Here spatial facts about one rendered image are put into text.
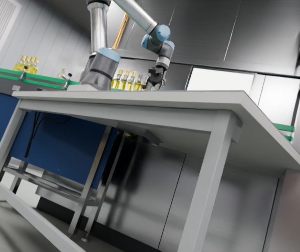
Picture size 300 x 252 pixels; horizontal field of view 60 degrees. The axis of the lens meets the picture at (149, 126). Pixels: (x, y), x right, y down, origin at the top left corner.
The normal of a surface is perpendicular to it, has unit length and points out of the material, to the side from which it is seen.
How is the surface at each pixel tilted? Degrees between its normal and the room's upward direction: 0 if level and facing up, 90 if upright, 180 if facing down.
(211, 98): 90
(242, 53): 90
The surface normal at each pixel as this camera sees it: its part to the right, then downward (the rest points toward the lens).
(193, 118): -0.64, -0.35
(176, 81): -0.36, -0.29
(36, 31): 0.70, 0.09
